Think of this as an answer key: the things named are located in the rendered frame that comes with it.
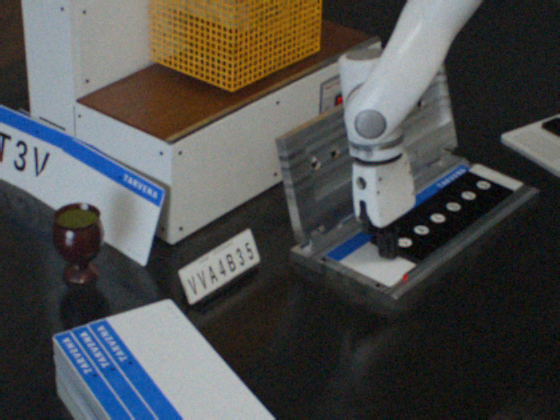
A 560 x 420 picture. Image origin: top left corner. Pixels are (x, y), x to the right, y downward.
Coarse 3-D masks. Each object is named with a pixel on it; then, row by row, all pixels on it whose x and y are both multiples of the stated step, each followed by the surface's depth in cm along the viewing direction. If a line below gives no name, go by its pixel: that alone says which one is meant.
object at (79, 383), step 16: (64, 336) 171; (64, 352) 168; (80, 352) 168; (64, 368) 170; (80, 368) 165; (64, 384) 172; (80, 384) 165; (96, 384) 162; (64, 400) 174; (80, 400) 167; (96, 400) 160; (112, 400) 160; (80, 416) 169; (96, 416) 162; (112, 416) 157; (128, 416) 158
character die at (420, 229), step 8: (408, 216) 213; (408, 224) 211; (416, 224) 211; (424, 224) 211; (408, 232) 209; (416, 232) 209; (424, 232) 209; (432, 232) 209; (440, 232) 209; (448, 232) 209; (424, 240) 207; (432, 240) 207; (440, 240) 208; (448, 240) 207
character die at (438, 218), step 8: (416, 208) 215; (424, 208) 215; (432, 208) 215; (416, 216) 213; (424, 216) 214; (432, 216) 213; (440, 216) 213; (448, 216) 214; (432, 224) 211; (440, 224) 211; (448, 224) 211; (456, 224) 212; (464, 224) 212; (456, 232) 209
